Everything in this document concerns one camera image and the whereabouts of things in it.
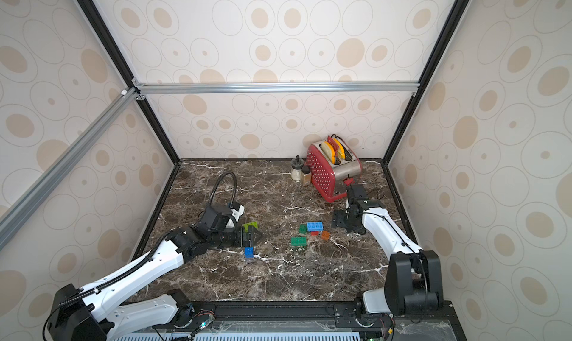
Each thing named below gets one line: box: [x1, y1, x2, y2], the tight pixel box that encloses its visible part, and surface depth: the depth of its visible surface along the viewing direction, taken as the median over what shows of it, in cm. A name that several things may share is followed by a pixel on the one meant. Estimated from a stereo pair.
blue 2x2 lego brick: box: [244, 247, 254, 259], surface depth 88 cm
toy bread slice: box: [321, 141, 336, 164], surface depth 97 cm
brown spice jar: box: [300, 164, 313, 187], surface depth 108 cm
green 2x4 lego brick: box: [290, 236, 308, 247], surface depth 92 cm
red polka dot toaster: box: [306, 134, 362, 203], surface depth 98 cm
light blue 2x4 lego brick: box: [306, 221, 324, 232], surface depth 91 cm
